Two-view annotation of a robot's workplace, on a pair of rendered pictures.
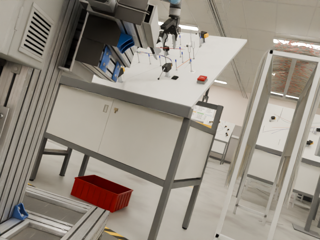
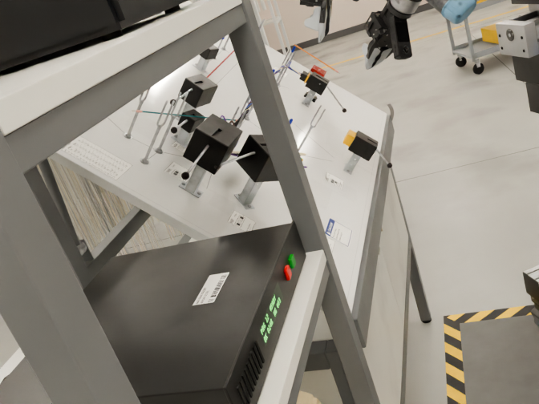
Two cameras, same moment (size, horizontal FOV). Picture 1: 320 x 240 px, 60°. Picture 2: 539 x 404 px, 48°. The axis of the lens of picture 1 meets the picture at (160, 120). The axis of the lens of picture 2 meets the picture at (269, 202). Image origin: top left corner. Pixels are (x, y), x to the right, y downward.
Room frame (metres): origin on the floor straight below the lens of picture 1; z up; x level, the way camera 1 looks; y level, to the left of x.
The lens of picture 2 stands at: (2.39, 1.78, 1.48)
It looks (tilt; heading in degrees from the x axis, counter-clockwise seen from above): 21 degrees down; 263
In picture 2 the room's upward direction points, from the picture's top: 19 degrees counter-clockwise
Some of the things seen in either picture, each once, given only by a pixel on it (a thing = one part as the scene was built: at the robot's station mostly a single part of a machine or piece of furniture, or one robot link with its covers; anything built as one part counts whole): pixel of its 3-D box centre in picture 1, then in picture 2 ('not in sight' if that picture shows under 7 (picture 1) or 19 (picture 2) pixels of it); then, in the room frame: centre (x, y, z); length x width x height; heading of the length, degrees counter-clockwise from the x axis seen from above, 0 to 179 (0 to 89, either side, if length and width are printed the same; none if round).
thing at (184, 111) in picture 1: (114, 93); (371, 196); (1.94, 0.36, 0.83); 1.18 x 0.05 x 0.06; 62
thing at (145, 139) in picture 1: (137, 136); (391, 224); (1.82, 0.11, 0.60); 0.55 x 0.03 x 0.39; 62
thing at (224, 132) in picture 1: (213, 139); not in sight; (10.84, -2.21, 0.83); 1.18 x 0.72 x 1.65; 68
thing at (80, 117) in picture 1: (78, 116); (378, 331); (2.09, 0.59, 0.60); 0.55 x 0.02 x 0.39; 62
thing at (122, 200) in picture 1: (102, 192); not in sight; (2.24, 0.27, 0.07); 0.39 x 0.29 x 0.14; 71
